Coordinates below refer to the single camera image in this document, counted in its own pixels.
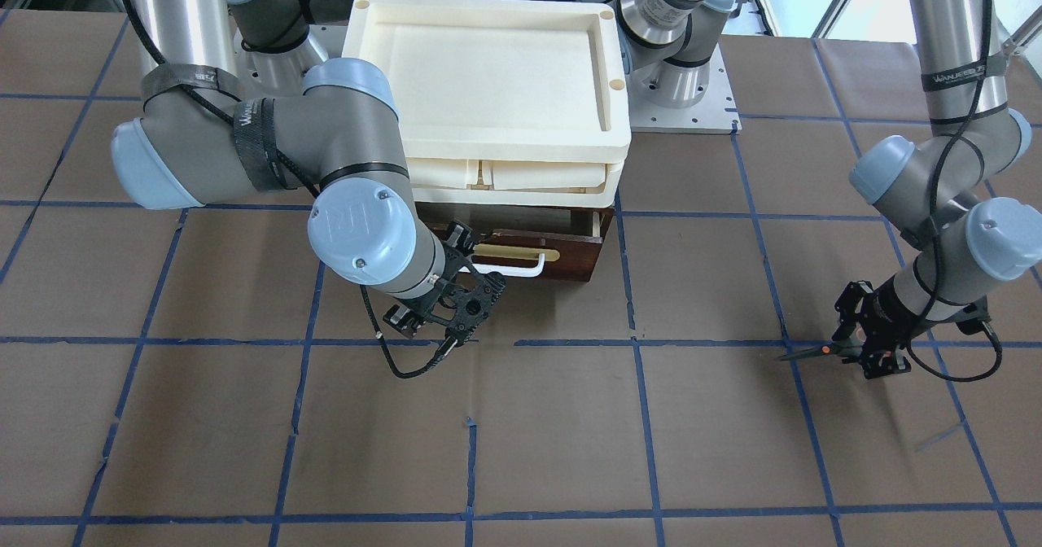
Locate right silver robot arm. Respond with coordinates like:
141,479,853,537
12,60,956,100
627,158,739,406
111,0,506,364

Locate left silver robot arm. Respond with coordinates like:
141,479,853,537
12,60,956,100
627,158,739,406
803,0,1041,379

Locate wooden drawer with white handle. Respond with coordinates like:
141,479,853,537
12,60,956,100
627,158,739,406
425,223,611,282

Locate cream plastic tray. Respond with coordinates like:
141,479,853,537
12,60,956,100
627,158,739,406
342,0,630,208

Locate dark brown wooden cabinet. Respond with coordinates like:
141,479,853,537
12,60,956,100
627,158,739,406
416,203,615,238

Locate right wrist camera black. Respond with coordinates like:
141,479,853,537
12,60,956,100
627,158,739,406
383,304,427,339

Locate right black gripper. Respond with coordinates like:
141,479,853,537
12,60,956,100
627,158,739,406
414,250,506,360

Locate grey orange scissors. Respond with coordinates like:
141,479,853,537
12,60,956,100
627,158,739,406
777,339,863,364

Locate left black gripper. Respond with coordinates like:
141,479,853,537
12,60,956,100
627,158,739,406
832,280,913,379

